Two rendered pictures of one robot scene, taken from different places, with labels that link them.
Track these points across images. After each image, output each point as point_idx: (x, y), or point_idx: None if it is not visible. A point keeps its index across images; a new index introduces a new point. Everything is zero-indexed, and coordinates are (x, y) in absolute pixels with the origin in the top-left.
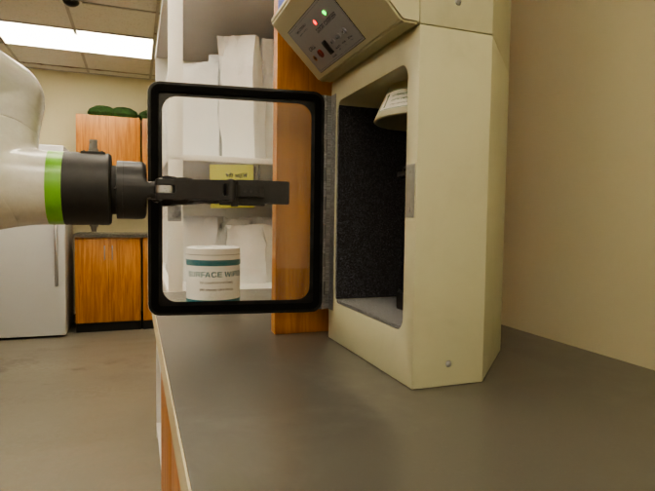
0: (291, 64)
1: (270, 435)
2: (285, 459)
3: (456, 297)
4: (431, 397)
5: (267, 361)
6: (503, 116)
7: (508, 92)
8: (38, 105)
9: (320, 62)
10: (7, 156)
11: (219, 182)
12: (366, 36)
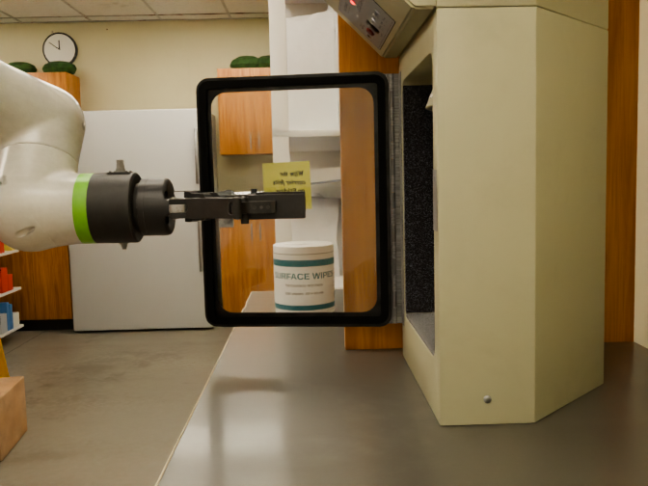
0: (356, 39)
1: (252, 462)
2: (247, 485)
3: (496, 323)
4: (453, 437)
5: (310, 383)
6: (588, 92)
7: (607, 55)
8: (75, 128)
9: (374, 40)
10: (41, 184)
11: (225, 201)
12: (394, 19)
